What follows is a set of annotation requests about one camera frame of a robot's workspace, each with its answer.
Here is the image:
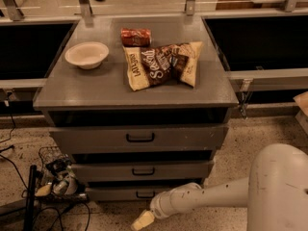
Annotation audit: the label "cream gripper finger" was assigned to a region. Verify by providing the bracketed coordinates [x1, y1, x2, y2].
[131, 210, 155, 231]

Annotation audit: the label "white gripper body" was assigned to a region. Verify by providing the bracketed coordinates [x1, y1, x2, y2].
[150, 192, 175, 219]

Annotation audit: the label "grey bottom drawer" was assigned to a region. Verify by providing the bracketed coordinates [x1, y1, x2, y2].
[86, 185, 173, 201]

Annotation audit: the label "grey drawer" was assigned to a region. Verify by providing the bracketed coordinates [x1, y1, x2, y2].
[50, 124, 228, 154]
[86, 185, 173, 201]
[72, 161, 214, 182]

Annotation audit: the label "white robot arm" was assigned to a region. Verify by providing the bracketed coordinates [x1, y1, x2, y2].
[131, 143, 308, 231]

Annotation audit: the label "grey middle drawer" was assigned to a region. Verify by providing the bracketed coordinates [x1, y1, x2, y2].
[72, 161, 214, 182]

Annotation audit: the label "grey top drawer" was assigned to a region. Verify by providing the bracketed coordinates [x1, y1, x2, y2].
[50, 124, 228, 154]

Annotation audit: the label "grey drawer cabinet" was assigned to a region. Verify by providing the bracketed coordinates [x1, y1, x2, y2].
[34, 15, 238, 188]

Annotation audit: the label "brown and cream chip bag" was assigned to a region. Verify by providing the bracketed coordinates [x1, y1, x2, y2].
[123, 41, 203, 91]

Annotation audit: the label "white paper bowl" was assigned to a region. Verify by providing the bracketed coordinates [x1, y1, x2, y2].
[64, 41, 109, 69]

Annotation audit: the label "red soda can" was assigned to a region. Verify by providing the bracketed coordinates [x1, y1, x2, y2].
[120, 28, 151, 47]

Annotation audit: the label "wire basket with items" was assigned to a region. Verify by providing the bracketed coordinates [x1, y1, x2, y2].
[35, 146, 88, 202]

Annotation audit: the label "black stand post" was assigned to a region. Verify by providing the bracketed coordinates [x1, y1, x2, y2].
[23, 165, 37, 231]

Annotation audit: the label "metal railing frame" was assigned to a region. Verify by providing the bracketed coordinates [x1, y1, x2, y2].
[1, 0, 307, 114]

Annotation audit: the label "black floor cables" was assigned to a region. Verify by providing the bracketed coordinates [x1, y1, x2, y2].
[0, 113, 92, 231]

